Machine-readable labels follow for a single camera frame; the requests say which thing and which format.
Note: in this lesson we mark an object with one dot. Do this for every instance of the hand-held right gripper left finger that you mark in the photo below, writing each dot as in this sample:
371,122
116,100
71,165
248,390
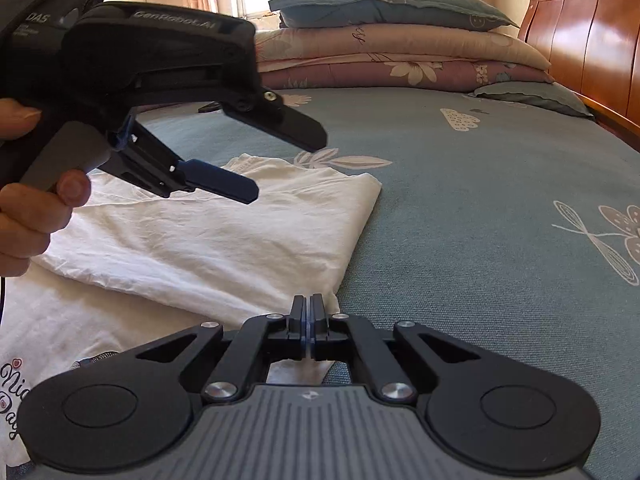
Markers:
299,327

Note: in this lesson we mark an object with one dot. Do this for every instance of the flat blue-grey pillow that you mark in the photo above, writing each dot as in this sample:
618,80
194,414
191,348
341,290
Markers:
535,97

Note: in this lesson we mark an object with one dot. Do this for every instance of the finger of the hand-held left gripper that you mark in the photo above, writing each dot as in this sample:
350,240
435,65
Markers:
225,182
290,127

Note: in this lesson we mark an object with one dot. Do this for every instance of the wooden headboard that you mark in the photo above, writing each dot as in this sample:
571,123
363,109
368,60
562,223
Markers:
590,35

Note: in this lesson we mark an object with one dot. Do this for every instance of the plump blue-grey floral pillow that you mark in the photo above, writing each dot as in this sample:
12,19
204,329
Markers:
375,5

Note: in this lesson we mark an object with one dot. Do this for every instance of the folded pink floral quilt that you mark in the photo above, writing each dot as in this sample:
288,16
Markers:
400,50

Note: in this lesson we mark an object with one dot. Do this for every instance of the black smartphone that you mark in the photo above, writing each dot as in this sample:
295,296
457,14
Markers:
210,107

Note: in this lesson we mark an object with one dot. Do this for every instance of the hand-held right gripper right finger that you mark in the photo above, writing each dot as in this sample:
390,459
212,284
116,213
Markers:
320,327

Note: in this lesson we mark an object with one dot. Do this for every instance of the person's left hand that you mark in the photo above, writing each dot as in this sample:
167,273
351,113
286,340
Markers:
30,230

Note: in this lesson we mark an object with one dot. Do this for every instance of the white printed long-sleeve shirt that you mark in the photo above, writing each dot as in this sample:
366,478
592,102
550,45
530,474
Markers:
200,240

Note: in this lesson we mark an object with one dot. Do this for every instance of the blue floral bed sheet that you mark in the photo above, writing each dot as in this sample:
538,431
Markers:
475,210

